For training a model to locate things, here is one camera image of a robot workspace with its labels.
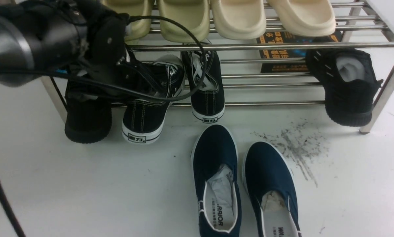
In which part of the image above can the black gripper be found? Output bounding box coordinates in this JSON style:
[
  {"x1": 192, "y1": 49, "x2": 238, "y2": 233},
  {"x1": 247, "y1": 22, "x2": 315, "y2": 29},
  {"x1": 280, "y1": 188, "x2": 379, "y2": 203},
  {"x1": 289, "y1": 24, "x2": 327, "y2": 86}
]
[{"x1": 82, "y1": 13, "x2": 171, "y2": 99}]

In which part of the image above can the black canvas lace-up sneaker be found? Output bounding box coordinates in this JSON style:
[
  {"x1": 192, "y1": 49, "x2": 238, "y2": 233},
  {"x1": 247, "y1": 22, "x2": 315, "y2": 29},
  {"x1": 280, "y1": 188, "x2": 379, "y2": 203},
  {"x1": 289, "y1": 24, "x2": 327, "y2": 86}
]
[
  {"x1": 181, "y1": 51, "x2": 225, "y2": 123},
  {"x1": 122, "y1": 55, "x2": 185, "y2": 145}
]

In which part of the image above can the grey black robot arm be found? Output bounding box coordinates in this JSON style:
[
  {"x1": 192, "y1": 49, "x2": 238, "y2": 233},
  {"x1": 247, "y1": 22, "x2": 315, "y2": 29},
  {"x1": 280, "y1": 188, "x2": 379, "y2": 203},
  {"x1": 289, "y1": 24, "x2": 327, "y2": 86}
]
[{"x1": 0, "y1": 0, "x2": 167, "y2": 101}]

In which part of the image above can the stainless steel shoe rack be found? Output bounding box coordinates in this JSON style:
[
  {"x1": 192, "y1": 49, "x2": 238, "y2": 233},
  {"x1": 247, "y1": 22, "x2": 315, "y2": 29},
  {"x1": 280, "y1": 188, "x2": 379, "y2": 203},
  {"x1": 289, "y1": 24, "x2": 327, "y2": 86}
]
[{"x1": 57, "y1": 1, "x2": 394, "y2": 128}]

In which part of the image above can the navy slip-on shoe left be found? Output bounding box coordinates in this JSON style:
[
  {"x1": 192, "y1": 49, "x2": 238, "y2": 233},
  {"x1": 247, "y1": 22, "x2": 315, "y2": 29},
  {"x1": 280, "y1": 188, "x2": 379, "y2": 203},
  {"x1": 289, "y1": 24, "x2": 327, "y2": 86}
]
[{"x1": 190, "y1": 124, "x2": 242, "y2": 237}]

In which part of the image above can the navy slip-on shoe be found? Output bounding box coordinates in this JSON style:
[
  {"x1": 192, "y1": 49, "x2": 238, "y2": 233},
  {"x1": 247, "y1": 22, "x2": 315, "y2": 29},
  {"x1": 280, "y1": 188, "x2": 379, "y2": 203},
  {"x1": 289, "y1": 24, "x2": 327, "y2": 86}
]
[
  {"x1": 190, "y1": 124, "x2": 242, "y2": 237},
  {"x1": 242, "y1": 142, "x2": 302, "y2": 237}
]

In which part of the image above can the navy slip-on shoe right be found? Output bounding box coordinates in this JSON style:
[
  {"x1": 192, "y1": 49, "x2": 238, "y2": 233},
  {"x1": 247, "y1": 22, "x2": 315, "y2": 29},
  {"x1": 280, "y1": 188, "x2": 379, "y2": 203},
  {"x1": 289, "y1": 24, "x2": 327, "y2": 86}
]
[{"x1": 242, "y1": 142, "x2": 302, "y2": 237}]

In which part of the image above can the green foam slipper left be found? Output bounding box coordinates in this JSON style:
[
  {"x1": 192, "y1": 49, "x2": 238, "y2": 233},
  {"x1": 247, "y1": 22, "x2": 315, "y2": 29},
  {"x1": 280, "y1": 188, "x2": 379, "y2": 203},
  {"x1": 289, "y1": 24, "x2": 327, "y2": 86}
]
[{"x1": 101, "y1": 0, "x2": 155, "y2": 43}]

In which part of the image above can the green foam slipper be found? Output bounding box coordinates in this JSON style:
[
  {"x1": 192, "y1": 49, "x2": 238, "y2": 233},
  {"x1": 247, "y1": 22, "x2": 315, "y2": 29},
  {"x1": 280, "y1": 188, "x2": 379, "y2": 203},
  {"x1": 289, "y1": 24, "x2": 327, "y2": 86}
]
[
  {"x1": 101, "y1": 0, "x2": 155, "y2": 43},
  {"x1": 156, "y1": 0, "x2": 210, "y2": 43}
]

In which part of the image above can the black knit sneaker left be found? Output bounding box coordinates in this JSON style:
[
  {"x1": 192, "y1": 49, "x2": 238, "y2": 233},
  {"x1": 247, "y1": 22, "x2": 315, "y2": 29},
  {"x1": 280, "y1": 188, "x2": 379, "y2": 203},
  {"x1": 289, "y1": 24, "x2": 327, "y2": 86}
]
[{"x1": 64, "y1": 80, "x2": 112, "y2": 144}]

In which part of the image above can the black knit sneaker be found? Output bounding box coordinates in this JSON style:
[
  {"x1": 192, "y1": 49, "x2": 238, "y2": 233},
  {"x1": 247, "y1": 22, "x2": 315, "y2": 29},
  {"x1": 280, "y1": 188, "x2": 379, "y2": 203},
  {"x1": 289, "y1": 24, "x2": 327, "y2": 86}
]
[
  {"x1": 305, "y1": 49, "x2": 383, "y2": 127},
  {"x1": 64, "y1": 80, "x2": 112, "y2": 144}
]

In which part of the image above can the green foam slipper right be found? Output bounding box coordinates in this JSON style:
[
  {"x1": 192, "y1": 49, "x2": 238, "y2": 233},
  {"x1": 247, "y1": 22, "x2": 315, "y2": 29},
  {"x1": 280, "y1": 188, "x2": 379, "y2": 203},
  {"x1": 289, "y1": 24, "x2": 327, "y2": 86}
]
[{"x1": 156, "y1": 0, "x2": 210, "y2": 43}]

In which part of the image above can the cream foam slipper left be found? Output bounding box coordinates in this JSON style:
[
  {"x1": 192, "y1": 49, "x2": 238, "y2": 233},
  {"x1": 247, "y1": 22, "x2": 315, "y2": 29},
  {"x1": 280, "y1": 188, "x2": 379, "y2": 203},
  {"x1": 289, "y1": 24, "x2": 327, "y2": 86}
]
[{"x1": 209, "y1": 0, "x2": 266, "y2": 40}]

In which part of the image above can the cream foam slipper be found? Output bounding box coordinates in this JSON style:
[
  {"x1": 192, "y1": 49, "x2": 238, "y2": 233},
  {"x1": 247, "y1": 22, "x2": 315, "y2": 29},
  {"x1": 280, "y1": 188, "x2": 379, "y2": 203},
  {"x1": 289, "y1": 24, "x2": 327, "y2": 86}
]
[
  {"x1": 209, "y1": 0, "x2": 266, "y2": 40},
  {"x1": 267, "y1": 0, "x2": 336, "y2": 37}
]

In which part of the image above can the black and orange book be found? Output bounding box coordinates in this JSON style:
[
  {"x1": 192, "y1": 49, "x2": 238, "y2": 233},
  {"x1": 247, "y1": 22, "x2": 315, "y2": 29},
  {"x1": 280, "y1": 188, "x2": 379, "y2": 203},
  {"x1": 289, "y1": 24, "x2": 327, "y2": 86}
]
[{"x1": 256, "y1": 31, "x2": 342, "y2": 73}]

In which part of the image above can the cream foam slipper right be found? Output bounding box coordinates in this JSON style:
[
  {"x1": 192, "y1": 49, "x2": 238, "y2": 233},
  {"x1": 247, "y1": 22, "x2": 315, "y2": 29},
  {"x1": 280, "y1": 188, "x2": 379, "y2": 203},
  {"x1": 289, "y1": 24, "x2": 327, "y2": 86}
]
[{"x1": 267, "y1": 0, "x2": 336, "y2": 37}]

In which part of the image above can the black knit sneaker right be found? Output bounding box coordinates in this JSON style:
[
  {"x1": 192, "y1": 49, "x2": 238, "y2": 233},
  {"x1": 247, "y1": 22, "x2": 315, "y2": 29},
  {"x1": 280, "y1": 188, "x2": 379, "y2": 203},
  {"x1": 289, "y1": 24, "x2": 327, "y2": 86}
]
[{"x1": 305, "y1": 49, "x2": 383, "y2": 127}]

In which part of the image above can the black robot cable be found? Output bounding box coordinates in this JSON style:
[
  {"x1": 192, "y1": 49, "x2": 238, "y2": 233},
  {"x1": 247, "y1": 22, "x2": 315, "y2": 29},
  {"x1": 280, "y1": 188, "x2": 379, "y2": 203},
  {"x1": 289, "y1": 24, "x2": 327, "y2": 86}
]
[{"x1": 0, "y1": 15, "x2": 208, "y2": 237}]

